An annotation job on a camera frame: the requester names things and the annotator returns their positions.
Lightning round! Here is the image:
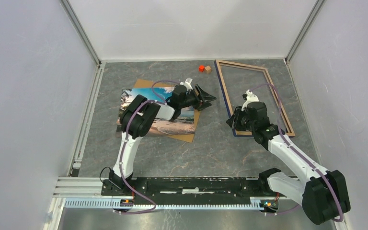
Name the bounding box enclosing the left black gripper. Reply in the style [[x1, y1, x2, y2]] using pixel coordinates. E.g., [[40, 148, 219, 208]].
[[180, 84, 217, 112]]

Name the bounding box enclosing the wooden picture frame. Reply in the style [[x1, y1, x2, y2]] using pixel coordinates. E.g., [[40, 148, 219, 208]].
[[214, 60, 296, 137]]

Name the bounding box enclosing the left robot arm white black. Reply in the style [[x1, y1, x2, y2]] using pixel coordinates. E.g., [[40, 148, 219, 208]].
[[108, 83, 217, 195]]

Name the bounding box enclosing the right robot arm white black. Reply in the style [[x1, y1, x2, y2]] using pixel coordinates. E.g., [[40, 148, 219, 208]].
[[226, 102, 351, 225]]

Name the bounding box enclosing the beach landscape photo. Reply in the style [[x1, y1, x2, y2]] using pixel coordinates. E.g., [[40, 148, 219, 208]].
[[119, 87, 196, 137]]

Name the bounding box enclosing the tan wooden cube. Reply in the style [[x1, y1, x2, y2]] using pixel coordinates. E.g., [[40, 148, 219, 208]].
[[204, 66, 212, 74]]

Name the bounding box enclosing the brown cardboard backing board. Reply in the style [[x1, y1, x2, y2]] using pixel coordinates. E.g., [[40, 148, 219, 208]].
[[134, 79, 201, 143]]

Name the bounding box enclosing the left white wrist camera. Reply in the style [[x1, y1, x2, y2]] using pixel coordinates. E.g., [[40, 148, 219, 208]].
[[183, 78, 193, 91]]

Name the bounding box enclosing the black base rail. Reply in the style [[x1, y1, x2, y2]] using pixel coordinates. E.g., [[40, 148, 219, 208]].
[[101, 177, 278, 206]]

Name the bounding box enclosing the white cable duct strip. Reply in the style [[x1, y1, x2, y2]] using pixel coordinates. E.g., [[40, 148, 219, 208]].
[[64, 198, 278, 211]]

